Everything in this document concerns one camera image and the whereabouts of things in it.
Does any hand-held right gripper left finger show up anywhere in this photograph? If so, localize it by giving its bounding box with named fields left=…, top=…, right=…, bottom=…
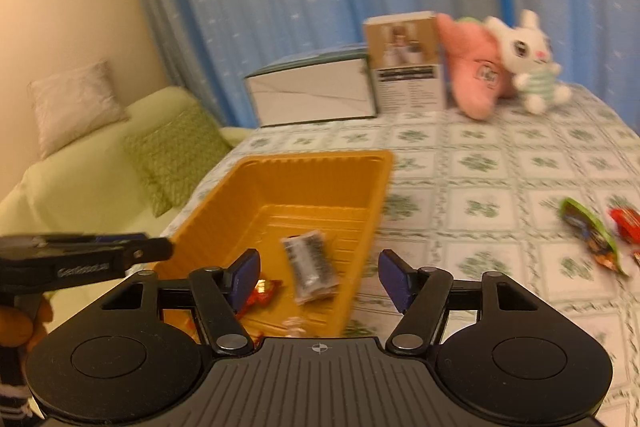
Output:
left=100, top=248, right=263, bottom=355

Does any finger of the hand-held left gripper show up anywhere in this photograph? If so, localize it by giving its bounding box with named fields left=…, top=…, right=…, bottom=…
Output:
left=120, top=237, right=174, bottom=266
left=0, top=232, right=149, bottom=249

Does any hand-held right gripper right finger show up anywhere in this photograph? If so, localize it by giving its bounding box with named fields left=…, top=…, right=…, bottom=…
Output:
left=377, top=249, right=543, bottom=355

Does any orange candy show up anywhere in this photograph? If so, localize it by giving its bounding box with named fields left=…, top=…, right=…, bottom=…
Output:
left=247, top=277, right=283, bottom=308

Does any grey clear snack packet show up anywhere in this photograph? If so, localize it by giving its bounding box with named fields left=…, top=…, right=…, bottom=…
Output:
left=281, top=229, right=337, bottom=305

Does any orange plastic tray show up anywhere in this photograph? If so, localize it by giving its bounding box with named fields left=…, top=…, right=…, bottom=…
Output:
left=160, top=150, right=394, bottom=340

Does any green snack packet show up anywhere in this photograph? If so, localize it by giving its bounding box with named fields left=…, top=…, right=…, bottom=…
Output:
left=560, top=198, right=631, bottom=278

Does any red snack packet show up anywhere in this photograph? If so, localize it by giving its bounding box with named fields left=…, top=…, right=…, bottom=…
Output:
left=607, top=207, right=640, bottom=243

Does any person's left hand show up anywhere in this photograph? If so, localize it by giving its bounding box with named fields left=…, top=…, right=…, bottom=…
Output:
left=0, top=296, right=54, bottom=348

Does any light green sofa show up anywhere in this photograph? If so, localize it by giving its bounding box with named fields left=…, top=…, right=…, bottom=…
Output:
left=0, top=87, right=251, bottom=338

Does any green zigzag cushion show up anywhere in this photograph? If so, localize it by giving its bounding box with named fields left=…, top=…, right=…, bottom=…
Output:
left=122, top=107, right=236, bottom=218

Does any beige cushion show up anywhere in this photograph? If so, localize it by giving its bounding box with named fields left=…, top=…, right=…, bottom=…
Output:
left=27, top=61, right=131, bottom=160

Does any wide white cardboard box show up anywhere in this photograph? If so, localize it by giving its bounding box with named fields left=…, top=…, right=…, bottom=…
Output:
left=243, top=46, right=377, bottom=128

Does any tall brown product box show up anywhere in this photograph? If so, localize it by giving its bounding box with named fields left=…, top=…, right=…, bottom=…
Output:
left=362, top=11, right=447, bottom=115

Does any pink plush toy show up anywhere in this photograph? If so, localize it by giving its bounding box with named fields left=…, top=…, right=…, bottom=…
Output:
left=436, top=13, right=518, bottom=122

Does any white bunny plush toy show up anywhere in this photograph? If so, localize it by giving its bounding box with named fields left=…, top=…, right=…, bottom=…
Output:
left=482, top=9, right=572, bottom=114

